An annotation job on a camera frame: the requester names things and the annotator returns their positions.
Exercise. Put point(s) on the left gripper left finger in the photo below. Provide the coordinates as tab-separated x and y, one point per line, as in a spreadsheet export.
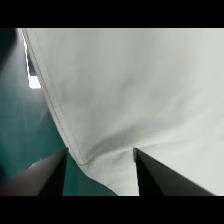
40	176

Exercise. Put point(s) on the white T-shirt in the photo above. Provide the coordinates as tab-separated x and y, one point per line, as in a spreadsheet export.
133	93

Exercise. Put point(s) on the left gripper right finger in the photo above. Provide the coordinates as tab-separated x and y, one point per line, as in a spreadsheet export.
160	180

